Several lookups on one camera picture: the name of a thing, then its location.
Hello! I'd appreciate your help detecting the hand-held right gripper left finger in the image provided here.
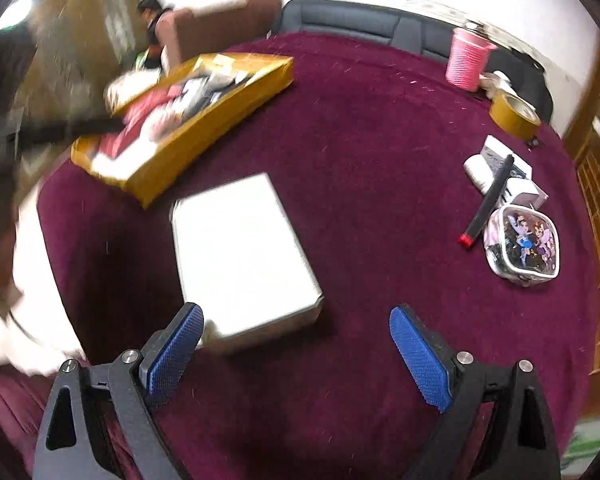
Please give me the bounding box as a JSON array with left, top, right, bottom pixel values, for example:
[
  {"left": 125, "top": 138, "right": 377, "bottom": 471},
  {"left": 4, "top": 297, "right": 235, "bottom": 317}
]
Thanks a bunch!
[{"left": 32, "top": 302, "right": 205, "bottom": 480}]

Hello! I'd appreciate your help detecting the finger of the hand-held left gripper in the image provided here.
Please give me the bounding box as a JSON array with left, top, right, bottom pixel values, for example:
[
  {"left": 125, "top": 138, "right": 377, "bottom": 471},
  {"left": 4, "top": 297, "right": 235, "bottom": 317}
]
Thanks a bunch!
[{"left": 17, "top": 115, "right": 126, "bottom": 143}]

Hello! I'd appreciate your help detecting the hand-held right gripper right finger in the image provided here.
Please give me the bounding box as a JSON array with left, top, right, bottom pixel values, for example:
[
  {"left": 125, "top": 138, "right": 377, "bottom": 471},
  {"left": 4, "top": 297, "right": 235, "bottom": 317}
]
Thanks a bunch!
[{"left": 389, "top": 304, "right": 563, "bottom": 480}]

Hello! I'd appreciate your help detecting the red foil packet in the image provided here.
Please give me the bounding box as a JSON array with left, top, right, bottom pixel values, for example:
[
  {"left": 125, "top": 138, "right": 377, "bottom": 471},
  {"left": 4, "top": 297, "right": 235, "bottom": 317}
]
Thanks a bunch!
[{"left": 100, "top": 87, "right": 181, "bottom": 161}]

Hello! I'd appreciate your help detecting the yellow taped cardboard box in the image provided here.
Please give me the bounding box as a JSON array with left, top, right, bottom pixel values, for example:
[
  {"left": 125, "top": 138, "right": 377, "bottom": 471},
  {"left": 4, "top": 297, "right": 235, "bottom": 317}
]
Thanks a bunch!
[{"left": 70, "top": 52, "right": 295, "bottom": 209}]

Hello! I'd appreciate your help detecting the white cloth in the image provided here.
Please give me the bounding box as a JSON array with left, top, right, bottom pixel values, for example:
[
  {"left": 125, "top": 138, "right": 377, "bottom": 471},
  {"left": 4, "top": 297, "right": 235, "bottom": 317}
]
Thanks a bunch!
[{"left": 0, "top": 180, "right": 88, "bottom": 376}]

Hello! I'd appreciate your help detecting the clear cartoon print pouch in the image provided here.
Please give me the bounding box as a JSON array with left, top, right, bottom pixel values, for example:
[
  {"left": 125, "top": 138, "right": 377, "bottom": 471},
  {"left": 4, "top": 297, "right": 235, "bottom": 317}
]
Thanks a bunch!
[{"left": 482, "top": 204, "right": 561, "bottom": 287}]

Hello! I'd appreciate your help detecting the maroon tablecloth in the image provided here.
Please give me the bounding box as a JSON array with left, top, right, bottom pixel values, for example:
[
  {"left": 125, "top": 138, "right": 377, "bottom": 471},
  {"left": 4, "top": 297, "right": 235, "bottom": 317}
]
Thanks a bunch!
[{"left": 0, "top": 30, "right": 600, "bottom": 480}]

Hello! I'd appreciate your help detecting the black marker red cap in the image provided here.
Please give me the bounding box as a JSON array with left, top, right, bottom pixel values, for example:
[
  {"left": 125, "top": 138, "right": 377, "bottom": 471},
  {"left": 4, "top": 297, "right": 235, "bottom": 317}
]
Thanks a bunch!
[{"left": 457, "top": 155, "right": 515, "bottom": 248}]

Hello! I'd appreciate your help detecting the brown chair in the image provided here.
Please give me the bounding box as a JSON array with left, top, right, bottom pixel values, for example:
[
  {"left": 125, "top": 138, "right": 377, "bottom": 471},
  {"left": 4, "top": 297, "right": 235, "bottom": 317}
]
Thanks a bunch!
[{"left": 155, "top": 0, "right": 283, "bottom": 73}]

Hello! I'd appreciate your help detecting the green white carton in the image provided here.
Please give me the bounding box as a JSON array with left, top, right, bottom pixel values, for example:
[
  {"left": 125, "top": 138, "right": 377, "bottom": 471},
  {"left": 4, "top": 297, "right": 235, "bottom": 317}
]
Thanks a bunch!
[{"left": 562, "top": 410, "right": 600, "bottom": 466}]

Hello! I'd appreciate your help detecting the white tube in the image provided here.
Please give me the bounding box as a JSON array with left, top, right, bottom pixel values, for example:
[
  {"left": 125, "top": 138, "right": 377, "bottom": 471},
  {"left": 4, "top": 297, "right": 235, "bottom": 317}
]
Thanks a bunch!
[{"left": 463, "top": 155, "right": 496, "bottom": 194}]

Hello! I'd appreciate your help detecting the small white blue box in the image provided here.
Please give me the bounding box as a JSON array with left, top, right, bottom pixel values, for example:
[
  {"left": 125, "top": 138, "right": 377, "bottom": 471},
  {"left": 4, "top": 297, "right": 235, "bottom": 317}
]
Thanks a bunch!
[{"left": 500, "top": 176, "right": 550, "bottom": 209}]

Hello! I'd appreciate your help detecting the small white box dark print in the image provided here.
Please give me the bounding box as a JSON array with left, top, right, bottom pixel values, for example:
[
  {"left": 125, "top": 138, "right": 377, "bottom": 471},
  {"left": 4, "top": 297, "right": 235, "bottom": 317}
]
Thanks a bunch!
[{"left": 480, "top": 135, "right": 533, "bottom": 181}]

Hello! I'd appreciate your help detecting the yellow tape roll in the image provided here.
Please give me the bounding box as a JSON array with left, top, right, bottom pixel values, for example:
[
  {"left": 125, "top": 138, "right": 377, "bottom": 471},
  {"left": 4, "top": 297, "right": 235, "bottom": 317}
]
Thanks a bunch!
[{"left": 489, "top": 91, "right": 542, "bottom": 141}]

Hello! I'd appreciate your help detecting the white plush toy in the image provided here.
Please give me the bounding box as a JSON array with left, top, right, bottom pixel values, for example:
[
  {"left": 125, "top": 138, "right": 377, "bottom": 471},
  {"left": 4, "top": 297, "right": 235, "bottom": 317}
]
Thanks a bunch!
[{"left": 480, "top": 70, "right": 516, "bottom": 103}]

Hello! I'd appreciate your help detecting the pink knitted cup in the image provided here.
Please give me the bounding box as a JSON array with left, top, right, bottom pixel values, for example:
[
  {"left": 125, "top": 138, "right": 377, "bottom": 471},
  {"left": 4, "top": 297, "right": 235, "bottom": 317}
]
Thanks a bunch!
[{"left": 445, "top": 22, "right": 498, "bottom": 92}]

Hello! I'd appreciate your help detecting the black leather sofa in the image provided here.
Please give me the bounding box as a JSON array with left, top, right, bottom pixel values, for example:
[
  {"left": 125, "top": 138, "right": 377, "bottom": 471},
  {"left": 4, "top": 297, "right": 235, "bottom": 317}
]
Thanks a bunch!
[{"left": 272, "top": 0, "right": 553, "bottom": 123}]

